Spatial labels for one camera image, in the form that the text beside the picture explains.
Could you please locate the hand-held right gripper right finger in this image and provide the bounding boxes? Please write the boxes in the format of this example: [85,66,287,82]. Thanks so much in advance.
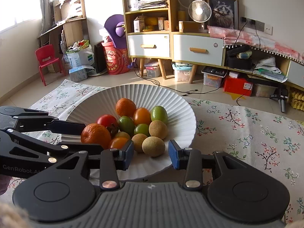
[169,140,247,191]

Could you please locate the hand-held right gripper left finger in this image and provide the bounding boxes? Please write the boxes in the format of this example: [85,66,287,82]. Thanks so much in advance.
[55,140,135,191]

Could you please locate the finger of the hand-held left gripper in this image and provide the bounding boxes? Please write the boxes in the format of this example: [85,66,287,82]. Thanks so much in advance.
[0,129,103,165]
[17,117,86,135]

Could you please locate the small orange cherry tomato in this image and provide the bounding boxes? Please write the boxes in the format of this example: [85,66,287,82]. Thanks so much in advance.
[109,136,130,150]

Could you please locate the large orange mandarin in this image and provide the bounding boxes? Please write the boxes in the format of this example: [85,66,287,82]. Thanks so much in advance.
[81,123,112,150]

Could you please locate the green cherry tomato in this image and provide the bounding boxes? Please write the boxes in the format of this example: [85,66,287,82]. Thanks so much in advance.
[134,123,150,137]
[118,116,135,135]

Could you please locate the red tomato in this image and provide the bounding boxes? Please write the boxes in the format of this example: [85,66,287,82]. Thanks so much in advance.
[96,114,119,138]

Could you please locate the large orange cherry tomato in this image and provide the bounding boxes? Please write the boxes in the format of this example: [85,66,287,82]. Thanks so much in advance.
[133,108,152,126]

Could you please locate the green jujube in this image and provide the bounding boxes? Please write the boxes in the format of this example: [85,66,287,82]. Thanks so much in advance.
[150,106,168,124]

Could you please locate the white ribbed plate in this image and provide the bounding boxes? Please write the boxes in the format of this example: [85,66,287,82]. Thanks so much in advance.
[67,84,197,181]

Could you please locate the beige fuzzy cloth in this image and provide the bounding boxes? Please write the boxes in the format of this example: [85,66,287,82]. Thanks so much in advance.
[0,203,31,228]

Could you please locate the blue and white carton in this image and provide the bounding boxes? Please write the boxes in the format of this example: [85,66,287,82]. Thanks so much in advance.
[69,65,95,82]

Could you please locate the white carton with toys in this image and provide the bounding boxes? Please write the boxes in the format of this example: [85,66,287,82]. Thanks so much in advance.
[65,40,95,68]

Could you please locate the black panel heater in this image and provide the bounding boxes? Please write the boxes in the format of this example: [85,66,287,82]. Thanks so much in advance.
[93,41,107,75]

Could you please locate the red plastic chair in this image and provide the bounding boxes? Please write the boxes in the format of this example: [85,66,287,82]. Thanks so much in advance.
[36,44,67,86]

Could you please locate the floral tablecloth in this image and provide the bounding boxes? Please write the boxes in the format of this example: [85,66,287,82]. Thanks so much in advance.
[0,79,304,224]

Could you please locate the red printed bucket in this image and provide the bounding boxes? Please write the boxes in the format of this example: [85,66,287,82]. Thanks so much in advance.
[102,41,131,75]

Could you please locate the clear bin with blue lid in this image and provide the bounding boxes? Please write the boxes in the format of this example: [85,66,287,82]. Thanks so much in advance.
[172,62,193,81]

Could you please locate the clear storage bin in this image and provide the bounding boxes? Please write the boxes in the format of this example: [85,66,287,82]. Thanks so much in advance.
[145,62,162,78]
[253,83,277,98]

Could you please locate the clear bin with black lid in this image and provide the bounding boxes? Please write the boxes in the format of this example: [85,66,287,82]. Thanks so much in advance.
[202,66,227,87]

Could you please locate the red box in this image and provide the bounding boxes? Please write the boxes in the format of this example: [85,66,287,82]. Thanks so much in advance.
[223,75,254,97]

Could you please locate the wooden desk with shelves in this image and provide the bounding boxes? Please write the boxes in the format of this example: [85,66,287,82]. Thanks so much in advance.
[37,0,89,73]

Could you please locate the tall wooden shelf cabinet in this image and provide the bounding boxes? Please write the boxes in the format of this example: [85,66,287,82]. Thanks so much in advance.
[122,0,174,80]

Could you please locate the purple plush toy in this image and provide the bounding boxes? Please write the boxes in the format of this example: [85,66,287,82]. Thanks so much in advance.
[104,14,126,48]

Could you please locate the low wooden drawer cabinet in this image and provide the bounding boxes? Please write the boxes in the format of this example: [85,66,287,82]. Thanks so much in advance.
[171,31,226,84]

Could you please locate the black case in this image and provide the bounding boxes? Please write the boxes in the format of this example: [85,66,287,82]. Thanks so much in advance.
[226,45,253,69]

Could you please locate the grey curtain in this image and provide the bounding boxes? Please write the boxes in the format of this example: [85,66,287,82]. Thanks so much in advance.
[38,0,51,36]

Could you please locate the black device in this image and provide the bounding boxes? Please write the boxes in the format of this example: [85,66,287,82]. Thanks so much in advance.
[277,89,289,113]

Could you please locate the white carton box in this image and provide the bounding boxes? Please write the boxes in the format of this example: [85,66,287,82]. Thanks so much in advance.
[133,17,145,32]

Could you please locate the pile of papers and bags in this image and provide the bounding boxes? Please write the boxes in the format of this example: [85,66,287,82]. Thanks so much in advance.
[253,57,288,82]

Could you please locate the yellow packet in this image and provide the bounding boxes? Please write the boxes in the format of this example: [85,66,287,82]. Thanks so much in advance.
[142,17,158,32]

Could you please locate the small orange and white boxes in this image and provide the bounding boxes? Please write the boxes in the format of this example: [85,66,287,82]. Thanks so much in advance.
[158,17,169,30]

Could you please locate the window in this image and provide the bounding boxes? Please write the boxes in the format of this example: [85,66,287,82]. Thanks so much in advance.
[0,0,74,32]

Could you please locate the yellow egg cartons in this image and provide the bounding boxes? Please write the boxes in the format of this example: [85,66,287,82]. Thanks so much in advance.
[288,88,304,111]

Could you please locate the small white desk fan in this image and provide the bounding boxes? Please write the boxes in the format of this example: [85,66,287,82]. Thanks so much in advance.
[188,0,212,32]

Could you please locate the pink patterned cloth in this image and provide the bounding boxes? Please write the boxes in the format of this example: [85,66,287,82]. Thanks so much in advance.
[208,26,304,66]

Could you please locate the long wooden media stand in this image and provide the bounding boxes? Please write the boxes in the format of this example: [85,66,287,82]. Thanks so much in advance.
[222,45,304,93]

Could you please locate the stack of papers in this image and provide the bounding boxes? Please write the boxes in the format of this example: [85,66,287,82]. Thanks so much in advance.
[136,0,168,10]

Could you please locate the framed cat picture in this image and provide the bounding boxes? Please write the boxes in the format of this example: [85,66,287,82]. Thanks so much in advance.
[204,0,238,30]

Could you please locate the long black floor cable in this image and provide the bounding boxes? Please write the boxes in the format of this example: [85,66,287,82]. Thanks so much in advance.
[133,64,222,95]

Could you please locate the black power cable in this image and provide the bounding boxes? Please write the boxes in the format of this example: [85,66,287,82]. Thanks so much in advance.
[234,22,245,45]
[254,25,262,50]

